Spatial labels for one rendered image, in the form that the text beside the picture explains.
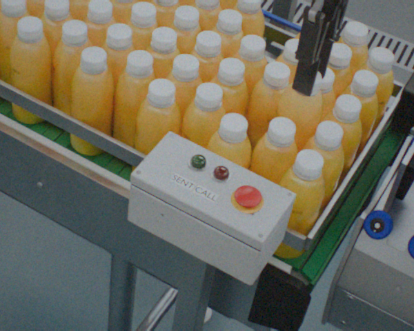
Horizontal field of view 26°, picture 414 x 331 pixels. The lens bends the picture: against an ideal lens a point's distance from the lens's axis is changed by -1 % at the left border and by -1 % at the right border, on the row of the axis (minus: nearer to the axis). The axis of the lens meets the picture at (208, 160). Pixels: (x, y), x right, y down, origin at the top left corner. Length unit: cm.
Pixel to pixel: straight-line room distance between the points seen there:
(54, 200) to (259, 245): 52
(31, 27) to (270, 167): 43
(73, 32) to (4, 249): 117
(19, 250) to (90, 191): 102
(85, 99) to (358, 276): 51
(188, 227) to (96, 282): 124
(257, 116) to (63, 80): 31
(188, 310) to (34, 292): 105
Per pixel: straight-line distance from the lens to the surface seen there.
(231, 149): 129
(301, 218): 131
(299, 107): 132
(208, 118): 133
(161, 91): 132
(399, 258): 140
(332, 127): 132
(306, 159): 126
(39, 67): 144
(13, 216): 256
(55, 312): 237
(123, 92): 139
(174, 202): 118
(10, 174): 160
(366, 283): 144
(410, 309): 144
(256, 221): 116
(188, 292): 137
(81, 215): 154
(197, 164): 120
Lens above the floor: 199
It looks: 47 degrees down
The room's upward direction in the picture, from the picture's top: 10 degrees clockwise
